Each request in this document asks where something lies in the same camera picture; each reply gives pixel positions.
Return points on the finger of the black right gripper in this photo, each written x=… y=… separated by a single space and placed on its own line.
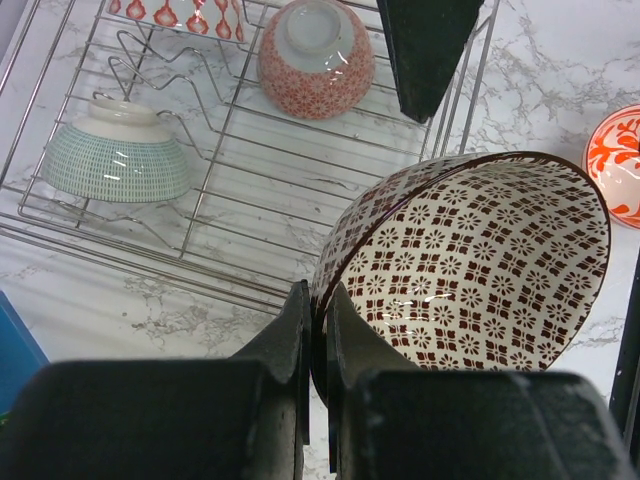
x=425 y=41

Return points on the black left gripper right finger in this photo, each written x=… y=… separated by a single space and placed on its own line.
x=389 y=419

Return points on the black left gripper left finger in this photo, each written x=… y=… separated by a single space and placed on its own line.
x=240 y=417

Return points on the black white floral bowl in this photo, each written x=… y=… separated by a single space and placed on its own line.
x=315 y=59

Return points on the gold lattice pattern bowl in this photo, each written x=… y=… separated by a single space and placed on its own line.
x=471 y=262

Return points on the orange white floral bowl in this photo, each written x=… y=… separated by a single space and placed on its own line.
x=611 y=159

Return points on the pale green ceramic bowl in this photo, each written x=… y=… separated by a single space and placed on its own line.
x=118 y=152

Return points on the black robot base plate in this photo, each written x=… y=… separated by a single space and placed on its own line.
x=624 y=399

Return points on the metal wire dish rack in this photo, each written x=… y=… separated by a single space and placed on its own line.
x=265 y=188

